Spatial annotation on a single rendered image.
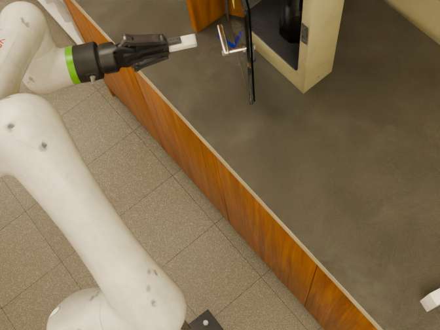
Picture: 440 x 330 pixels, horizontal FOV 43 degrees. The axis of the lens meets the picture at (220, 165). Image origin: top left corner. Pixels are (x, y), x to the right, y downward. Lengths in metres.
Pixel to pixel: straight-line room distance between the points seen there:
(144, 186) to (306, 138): 1.18
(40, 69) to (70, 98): 1.49
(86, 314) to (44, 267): 1.47
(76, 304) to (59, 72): 0.56
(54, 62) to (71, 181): 0.51
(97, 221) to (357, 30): 1.06
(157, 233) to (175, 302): 1.43
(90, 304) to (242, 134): 0.67
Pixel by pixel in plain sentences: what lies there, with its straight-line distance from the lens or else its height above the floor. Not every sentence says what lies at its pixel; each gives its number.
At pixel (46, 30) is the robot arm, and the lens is 1.38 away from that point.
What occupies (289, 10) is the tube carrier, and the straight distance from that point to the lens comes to 1.53.
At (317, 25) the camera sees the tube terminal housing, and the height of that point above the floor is 1.22.
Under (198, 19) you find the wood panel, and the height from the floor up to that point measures 1.00.
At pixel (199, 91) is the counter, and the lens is 1.64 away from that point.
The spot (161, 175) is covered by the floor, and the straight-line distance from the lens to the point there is 2.58.
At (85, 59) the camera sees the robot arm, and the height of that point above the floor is 1.24.
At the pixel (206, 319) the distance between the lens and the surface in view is 2.35.
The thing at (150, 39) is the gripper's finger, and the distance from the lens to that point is 1.38.
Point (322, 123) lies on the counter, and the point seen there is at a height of 0.94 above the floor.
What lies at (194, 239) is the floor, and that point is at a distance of 2.45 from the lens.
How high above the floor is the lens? 2.33
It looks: 66 degrees down
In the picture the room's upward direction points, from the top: 11 degrees counter-clockwise
